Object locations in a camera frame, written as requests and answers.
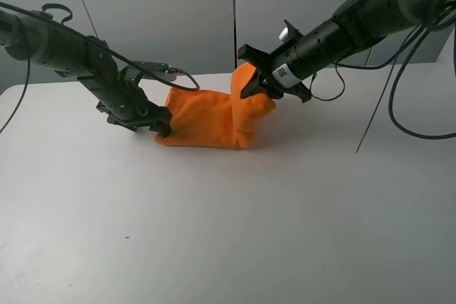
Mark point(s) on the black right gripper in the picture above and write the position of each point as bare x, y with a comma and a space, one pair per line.
263, 80

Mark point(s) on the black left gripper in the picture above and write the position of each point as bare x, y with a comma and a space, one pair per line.
127, 106

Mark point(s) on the orange microfiber towel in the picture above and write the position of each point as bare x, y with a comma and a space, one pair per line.
208, 118

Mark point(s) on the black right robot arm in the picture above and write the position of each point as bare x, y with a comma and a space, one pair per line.
356, 26

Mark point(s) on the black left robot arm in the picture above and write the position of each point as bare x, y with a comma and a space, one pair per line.
38, 39

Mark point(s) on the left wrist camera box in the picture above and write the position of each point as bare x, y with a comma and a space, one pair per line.
160, 70

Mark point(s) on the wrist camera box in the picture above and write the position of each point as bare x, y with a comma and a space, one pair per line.
160, 70
289, 33

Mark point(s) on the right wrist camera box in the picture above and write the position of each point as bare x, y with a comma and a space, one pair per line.
289, 33

